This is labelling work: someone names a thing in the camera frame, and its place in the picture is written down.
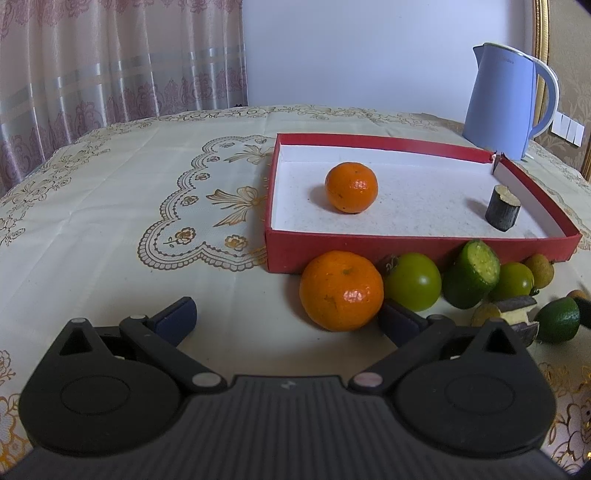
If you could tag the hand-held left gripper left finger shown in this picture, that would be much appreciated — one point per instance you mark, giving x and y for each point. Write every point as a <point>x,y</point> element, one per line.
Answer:
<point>178,318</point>

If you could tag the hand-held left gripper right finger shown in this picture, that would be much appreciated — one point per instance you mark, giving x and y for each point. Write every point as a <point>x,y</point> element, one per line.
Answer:
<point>400,321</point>

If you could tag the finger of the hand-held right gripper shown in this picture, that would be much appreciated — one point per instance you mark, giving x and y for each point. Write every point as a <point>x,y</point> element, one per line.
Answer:
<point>585,314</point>

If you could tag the tan longan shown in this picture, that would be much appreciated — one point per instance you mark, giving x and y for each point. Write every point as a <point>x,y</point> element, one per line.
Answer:
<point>577,294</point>
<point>539,270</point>

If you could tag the green lime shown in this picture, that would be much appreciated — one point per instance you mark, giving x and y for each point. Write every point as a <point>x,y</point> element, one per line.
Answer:
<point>558,321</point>

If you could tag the large green tomato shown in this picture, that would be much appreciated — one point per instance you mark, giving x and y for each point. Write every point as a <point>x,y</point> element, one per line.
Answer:
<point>413,282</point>

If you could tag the eggplant slice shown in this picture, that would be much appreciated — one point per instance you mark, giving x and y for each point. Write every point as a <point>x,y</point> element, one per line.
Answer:
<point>519,316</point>

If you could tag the orange mandarin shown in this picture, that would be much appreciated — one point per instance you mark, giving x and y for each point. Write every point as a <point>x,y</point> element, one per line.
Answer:
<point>339,290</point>
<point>351,187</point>

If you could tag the small green tomato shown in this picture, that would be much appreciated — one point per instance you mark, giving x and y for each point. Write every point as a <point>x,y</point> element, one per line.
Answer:
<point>513,282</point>

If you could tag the green cucumber piece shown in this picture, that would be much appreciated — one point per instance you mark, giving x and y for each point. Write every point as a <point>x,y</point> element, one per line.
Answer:
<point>468,277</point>

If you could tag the red cardboard box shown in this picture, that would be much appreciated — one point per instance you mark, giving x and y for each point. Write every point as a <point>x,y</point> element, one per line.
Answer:
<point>295,249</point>

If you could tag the cream embroidered tablecloth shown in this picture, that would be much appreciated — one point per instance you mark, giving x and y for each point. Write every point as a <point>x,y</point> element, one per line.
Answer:
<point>115,277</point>

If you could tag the small yellow-green lime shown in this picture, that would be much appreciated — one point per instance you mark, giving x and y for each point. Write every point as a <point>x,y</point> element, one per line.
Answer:
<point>484,314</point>

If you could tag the dark eggplant chunk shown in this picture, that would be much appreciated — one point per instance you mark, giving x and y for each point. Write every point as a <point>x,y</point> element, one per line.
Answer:
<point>502,213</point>

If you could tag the blue electric kettle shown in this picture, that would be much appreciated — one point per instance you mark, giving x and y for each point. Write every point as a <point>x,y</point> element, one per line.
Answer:
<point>498,97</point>

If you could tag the pink patterned curtain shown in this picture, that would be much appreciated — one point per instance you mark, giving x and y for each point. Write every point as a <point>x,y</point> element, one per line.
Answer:
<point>92,69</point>

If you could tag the white wall switch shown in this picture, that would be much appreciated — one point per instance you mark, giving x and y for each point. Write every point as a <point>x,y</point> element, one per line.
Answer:
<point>568,128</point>

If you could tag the golden frame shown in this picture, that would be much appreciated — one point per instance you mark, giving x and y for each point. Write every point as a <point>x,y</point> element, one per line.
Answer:
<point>542,27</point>

